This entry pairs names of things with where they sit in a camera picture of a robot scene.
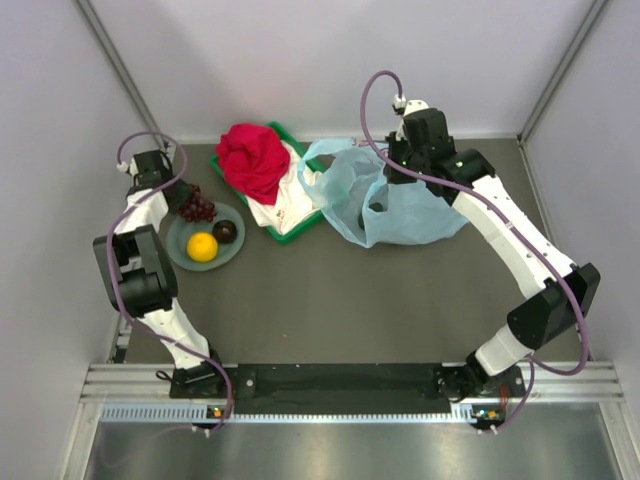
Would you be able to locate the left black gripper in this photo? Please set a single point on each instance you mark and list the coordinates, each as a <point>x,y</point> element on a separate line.
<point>183,192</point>

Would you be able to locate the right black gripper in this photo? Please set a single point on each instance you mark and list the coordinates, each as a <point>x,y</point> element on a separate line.
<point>396,144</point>

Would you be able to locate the dark red grape bunch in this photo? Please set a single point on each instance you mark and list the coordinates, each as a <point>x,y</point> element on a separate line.
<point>196,208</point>

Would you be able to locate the light blue plastic bag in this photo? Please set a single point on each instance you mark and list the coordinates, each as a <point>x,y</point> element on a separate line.
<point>355,179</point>

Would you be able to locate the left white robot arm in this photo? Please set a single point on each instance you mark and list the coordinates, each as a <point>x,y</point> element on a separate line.
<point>137,272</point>

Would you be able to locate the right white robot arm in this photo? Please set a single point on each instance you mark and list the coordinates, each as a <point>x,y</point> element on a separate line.
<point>557,292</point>

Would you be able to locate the grey-green plate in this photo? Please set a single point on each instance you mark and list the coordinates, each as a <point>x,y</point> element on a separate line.
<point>179,233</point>

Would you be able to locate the orange fruit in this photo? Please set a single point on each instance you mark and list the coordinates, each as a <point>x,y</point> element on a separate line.
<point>202,247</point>

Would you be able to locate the dark purple round fruit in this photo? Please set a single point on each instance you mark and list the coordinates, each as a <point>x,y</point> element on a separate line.
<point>224,231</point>

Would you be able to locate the red cloth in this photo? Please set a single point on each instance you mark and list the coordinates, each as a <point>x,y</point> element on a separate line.
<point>253,161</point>

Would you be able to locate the green plastic tray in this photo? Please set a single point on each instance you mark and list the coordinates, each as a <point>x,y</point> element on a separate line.
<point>309,171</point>

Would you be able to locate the white cloth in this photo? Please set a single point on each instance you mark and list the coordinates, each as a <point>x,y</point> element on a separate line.
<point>293,205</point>

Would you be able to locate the aluminium frame rail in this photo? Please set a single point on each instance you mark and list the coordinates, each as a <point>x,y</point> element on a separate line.
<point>136,393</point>

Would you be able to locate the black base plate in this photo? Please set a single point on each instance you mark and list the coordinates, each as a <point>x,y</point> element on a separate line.
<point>359,389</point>

